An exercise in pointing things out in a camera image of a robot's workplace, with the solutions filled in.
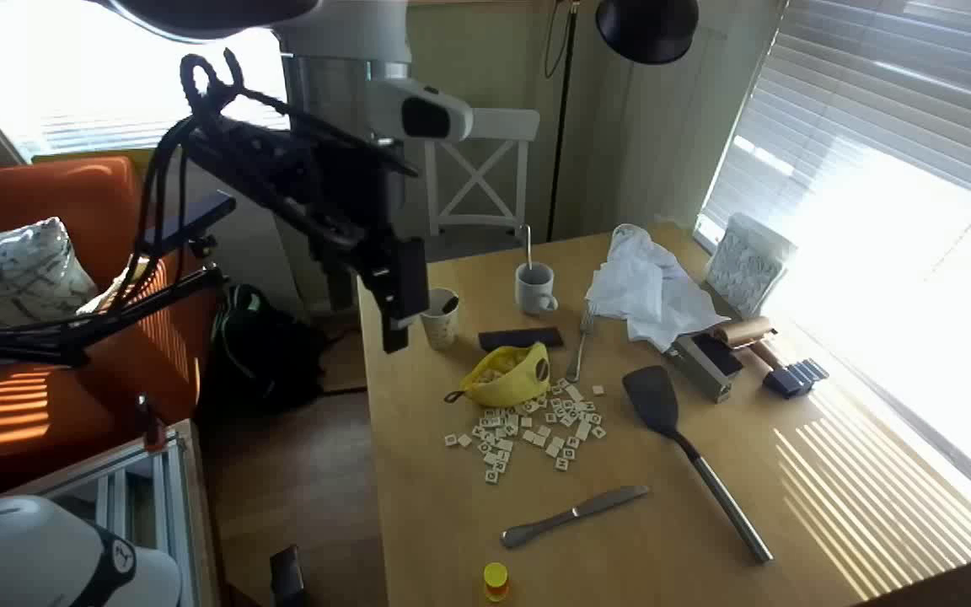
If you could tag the white window blind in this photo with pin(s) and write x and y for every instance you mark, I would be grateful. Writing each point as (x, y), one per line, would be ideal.
(892, 138)

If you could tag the pile of letter tiles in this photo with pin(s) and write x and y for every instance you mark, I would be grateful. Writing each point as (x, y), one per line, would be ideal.
(532, 433)

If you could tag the patterned tissue box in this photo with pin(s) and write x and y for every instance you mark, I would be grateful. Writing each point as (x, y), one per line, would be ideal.
(747, 265)

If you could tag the white wooden chair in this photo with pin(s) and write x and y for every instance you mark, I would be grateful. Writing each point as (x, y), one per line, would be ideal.
(488, 122)

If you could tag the small dark box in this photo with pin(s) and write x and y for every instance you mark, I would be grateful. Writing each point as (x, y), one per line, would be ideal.
(705, 365)

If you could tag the black lamp shade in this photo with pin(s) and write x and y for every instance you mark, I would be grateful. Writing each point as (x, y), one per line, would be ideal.
(646, 30)

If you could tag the white ceramic mug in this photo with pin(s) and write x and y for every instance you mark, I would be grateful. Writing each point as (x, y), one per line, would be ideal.
(533, 294)

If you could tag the small yellow cap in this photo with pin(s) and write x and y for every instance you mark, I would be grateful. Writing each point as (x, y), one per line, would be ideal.
(496, 578)

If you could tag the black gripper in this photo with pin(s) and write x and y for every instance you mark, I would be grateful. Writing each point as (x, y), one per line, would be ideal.
(380, 241)

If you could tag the metal butter knife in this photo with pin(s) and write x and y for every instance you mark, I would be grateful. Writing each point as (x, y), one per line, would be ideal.
(571, 521)

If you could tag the small black remote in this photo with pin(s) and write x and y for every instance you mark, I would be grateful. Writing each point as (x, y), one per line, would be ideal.
(796, 377)

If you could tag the grey patterned pillow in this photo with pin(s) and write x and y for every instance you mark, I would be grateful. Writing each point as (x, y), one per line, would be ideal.
(14, 276)

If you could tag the black bag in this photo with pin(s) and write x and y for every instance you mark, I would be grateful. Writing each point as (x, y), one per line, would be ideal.
(266, 350)

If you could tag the white metal rack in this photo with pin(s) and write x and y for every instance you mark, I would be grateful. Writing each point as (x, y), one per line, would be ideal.
(161, 493)

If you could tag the small black floor object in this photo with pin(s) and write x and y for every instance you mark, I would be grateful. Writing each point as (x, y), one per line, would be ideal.
(287, 578)

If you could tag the black spatula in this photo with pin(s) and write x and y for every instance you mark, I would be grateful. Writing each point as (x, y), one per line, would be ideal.
(655, 398)

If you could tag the metal spoon in mug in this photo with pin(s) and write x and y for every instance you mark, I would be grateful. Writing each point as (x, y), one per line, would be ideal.
(527, 243)

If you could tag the yellow banana-shaped pouch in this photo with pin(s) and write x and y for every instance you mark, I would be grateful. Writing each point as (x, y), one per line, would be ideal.
(507, 378)

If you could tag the orange sofa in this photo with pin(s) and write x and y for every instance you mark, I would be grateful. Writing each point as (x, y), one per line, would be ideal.
(69, 190)

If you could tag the thin metal utensil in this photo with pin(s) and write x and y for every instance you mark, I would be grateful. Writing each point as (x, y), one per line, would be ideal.
(581, 341)

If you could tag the crumpled white cloth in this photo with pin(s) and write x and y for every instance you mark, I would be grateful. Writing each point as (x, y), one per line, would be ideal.
(650, 287)

